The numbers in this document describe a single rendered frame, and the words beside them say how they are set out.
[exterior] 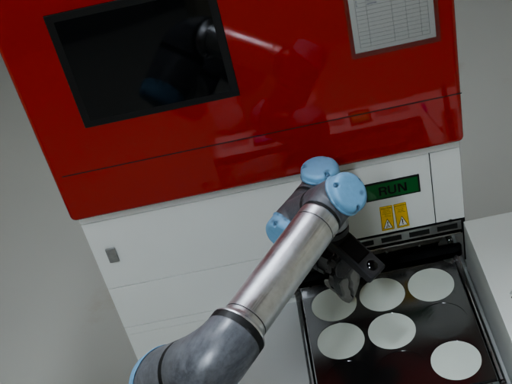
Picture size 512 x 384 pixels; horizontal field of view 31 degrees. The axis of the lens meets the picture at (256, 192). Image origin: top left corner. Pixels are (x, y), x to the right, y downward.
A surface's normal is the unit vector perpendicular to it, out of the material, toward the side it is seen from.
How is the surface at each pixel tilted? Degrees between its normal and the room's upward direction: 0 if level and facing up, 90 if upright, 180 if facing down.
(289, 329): 0
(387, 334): 0
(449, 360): 0
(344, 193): 51
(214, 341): 25
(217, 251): 90
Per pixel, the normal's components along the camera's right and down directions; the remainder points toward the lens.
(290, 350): -0.19, -0.76
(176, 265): 0.08, 0.62
